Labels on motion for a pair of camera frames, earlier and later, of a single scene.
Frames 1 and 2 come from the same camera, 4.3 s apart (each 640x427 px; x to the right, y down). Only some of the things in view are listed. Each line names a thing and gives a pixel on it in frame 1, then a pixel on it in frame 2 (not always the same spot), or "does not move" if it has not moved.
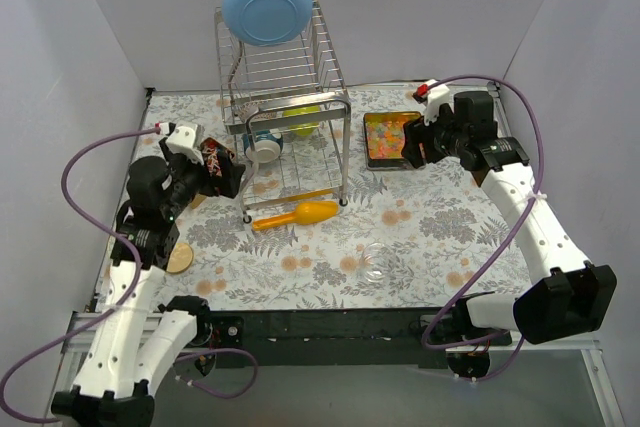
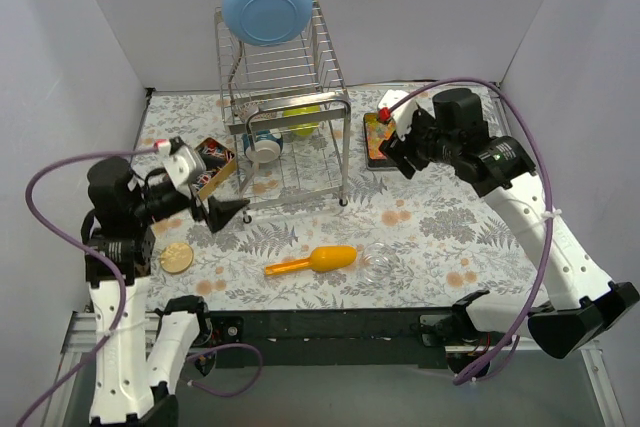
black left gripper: (201, 170) to (201, 210)
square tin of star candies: (384, 139) does not move
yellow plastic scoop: (305, 212) to (321, 258)
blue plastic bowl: (268, 6) does not move
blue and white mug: (268, 144) does not move
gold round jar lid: (181, 259) does not move
